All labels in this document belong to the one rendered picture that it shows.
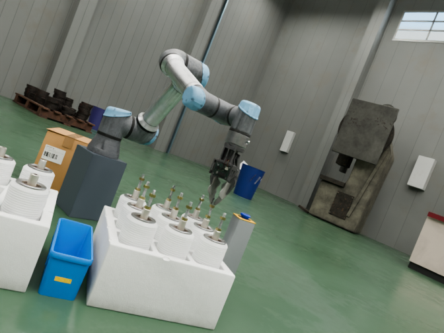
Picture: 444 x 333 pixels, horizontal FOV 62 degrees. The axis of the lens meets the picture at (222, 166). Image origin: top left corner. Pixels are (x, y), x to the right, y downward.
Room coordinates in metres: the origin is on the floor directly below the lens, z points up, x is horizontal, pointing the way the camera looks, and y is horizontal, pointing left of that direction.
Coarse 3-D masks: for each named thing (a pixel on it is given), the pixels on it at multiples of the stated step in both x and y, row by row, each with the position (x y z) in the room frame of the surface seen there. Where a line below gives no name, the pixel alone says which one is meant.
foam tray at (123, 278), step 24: (96, 240) 1.20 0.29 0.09; (96, 264) 1.04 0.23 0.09; (120, 264) 0.98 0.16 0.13; (144, 264) 1.01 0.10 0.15; (168, 264) 1.03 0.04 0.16; (192, 264) 1.06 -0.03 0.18; (96, 288) 0.97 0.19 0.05; (120, 288) 0.99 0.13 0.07; (144, 288) 1.02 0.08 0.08; (168, 288) 1.04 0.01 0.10; (192, 288) 1.07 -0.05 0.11; (216, 288) 1.09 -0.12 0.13; (144, 312) 1.03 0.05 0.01; (168, 312) 1.05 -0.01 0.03; (192, 312) 1.08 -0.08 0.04; (216, 312) 1.11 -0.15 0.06
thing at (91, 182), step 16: (80, 160) 1.68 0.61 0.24; (96, 160) 1.64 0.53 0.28; (112, 160) 1.69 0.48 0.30; (80, 176) 1.64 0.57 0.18; (96, 176) 1.66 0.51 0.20; (112, 176) 1.71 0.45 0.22; (64, 192) 1.70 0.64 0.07; (80, 192) 1.62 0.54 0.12; (96, 192) 1.68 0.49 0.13; (112, 192) 1.73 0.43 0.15; (64, 208) 1.67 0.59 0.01; (80, 208) 1.64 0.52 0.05; (96, 208) 1.70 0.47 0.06
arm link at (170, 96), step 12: (192, 60) 1.56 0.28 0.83; (192, 72) 1.55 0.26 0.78; (204, 72) 1.59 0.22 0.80; (204, 84) 1.61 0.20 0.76; (168, 96) 1.65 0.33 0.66; (180, 96) 1.66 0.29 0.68; (156, 108) 1.70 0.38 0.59; (168, 108) 1.70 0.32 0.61; (144, 120) 1.75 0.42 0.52; (156, 120) 1.74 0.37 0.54; (132, 132) 1.75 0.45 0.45; (144, 132) 1.76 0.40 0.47; (156, 132) 1.82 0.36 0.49; (144, 144) 1.83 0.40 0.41
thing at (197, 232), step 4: (192, 224) 1.25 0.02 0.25; (188, 228) 1.26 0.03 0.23; (192, 228) 1.23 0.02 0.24; (196, 228) 1.23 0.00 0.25; (192, 232) 1.23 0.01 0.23; (196, 232) 1.22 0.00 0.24; (200, 232) 1.22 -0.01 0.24; (204, 232) 1.22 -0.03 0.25; (208, 232) 1.23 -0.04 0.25; (212, 232) 1.25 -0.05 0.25; (196, 236) 1.22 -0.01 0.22; (196, 240) 1.22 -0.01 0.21; (192, 244) 1.22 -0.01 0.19; (192, 248) 1.22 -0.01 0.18
